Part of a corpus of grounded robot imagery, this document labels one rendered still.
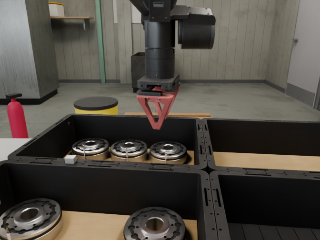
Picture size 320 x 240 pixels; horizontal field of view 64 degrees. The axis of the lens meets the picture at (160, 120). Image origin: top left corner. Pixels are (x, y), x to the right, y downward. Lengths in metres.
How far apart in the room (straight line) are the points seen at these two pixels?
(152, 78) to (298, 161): 0.49
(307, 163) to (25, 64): 4.37
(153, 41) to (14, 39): 4.31
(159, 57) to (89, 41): 5.93
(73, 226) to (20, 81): 4.36
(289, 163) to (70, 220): 0.56
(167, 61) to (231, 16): 5.90
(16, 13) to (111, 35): 2.29
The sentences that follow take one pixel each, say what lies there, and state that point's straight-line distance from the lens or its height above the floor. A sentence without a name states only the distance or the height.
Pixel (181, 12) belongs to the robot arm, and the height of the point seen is 1.20.
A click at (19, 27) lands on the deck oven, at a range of 4.68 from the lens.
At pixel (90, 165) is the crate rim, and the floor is 0.93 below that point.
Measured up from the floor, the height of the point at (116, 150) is 0.86.
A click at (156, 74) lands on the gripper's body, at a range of 0.49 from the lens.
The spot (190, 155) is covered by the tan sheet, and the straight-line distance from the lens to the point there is 0.75.
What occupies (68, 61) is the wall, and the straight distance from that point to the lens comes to 6.58.
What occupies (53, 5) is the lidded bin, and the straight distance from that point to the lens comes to 6.11.
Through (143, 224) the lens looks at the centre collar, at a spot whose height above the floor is 0.87.
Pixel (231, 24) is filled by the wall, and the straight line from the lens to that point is 6.36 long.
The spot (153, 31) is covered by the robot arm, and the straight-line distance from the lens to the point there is 0.48.
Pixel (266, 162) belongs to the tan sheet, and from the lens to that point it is 0.76.
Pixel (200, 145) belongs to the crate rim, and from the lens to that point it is 0.58.
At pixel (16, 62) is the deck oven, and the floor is 0.71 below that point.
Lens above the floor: 1.17
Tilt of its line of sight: 19 degrees down
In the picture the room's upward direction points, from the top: straight up
